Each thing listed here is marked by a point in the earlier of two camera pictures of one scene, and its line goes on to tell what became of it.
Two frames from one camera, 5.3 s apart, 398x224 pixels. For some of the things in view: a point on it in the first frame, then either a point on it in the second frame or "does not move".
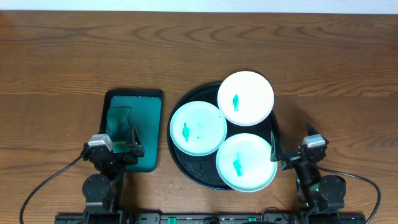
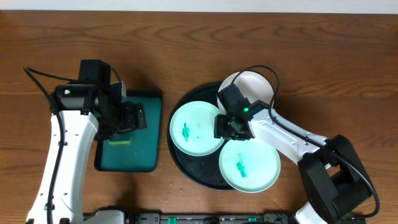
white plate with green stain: (245, 98) does not move
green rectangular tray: (145, 112) does not move
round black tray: (202, 170) does not move
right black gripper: (296, 156) → (232, 128)
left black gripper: (115, 152) → (134, 116)
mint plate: (198, 128) does not move
